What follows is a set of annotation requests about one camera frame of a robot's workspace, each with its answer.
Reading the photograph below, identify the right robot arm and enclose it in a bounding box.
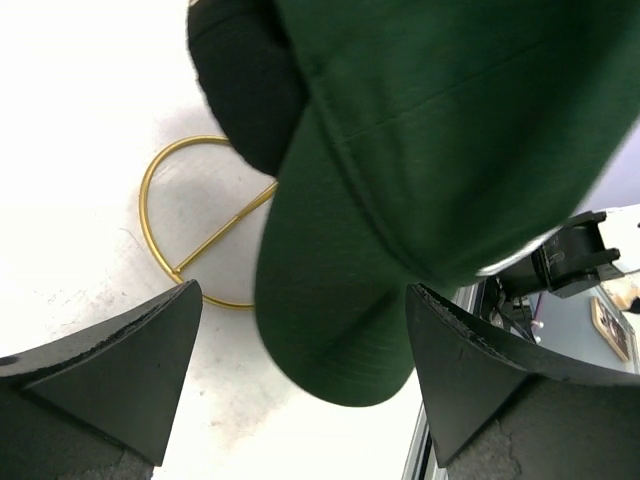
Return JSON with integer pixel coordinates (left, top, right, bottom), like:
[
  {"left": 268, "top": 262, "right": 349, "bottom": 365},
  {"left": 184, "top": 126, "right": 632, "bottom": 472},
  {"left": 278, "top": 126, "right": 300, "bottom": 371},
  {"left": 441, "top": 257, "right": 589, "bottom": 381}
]
[{"left": 482, "top": 211, "right": 624, "bottom": 306}]

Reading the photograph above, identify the green baseball cap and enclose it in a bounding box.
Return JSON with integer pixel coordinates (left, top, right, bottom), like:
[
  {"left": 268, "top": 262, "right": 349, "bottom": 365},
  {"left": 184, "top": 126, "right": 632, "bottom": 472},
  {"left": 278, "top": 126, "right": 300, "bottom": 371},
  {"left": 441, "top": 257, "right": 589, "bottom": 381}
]
[{"left": 254, "top": 1, "right": 639, "bottom": 407}]

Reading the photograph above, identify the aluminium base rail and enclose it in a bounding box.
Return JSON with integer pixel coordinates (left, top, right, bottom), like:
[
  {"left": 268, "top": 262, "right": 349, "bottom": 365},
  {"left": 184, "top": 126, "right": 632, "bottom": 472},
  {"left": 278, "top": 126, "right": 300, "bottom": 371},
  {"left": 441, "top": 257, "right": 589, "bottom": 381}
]
[{"left": 406, "top": 285, "right": 510, "bottom": 468}]

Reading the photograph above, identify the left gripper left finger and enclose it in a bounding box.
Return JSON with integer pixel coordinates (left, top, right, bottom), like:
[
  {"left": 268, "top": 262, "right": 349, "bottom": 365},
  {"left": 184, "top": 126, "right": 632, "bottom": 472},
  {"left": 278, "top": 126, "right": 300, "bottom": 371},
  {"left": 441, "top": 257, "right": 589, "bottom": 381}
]
[{"left": 1, "top": 281, "right": 203, "bottom": 479}]

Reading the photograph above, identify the gold wire hat stand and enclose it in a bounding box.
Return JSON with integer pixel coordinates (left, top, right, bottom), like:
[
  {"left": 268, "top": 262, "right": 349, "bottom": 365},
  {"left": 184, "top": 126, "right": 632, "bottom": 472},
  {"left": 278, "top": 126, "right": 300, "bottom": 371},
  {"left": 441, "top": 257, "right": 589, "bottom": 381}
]
[{"left": 138, "top": 135, "right": 277, "bottom": 311}]

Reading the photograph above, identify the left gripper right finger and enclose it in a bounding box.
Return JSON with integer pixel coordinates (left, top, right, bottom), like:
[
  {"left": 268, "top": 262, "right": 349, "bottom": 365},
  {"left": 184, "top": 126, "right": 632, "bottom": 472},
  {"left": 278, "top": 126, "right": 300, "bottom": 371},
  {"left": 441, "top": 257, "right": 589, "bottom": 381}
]
[{"left": 422, "top": 286, "right": 639, "bottom": 479}]

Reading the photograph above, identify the black baseball cap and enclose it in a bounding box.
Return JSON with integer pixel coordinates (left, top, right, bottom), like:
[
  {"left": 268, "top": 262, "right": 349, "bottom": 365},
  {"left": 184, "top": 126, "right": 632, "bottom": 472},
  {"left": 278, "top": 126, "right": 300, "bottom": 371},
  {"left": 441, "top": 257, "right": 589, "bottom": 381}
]
[{"left": 187, "top": 0, "right": 308, "bottom": 177}]

